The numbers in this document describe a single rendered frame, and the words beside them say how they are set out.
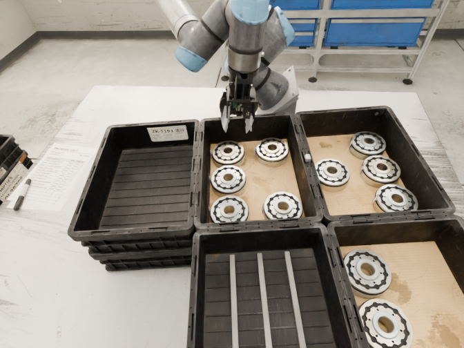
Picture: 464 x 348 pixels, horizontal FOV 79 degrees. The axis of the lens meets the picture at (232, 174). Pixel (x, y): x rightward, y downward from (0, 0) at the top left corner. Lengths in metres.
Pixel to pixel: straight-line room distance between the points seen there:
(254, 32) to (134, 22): 3.34
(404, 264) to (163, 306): 0.61
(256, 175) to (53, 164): 0.84
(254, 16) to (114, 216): 0.63
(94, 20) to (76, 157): 2.98
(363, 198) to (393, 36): 2.09
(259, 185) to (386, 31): 2.15
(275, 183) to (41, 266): 0.75
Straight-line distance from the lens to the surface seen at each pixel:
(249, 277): 0.71
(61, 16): 4.36
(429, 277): 0.82
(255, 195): 0.82
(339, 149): 0.98
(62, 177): 1.26
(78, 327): 0.93
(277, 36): 1.03
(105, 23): 4.09
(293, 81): 1.13
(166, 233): 0.68
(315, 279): 0.73
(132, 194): 0.90
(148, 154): 1.00
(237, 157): 0.88
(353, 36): 2.74
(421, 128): 1.38
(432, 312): 0.79
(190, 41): 0.74
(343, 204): 0.84
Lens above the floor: 1.50
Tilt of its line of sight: 50 degrees down
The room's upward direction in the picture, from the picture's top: 5 degrees counter-clockwise
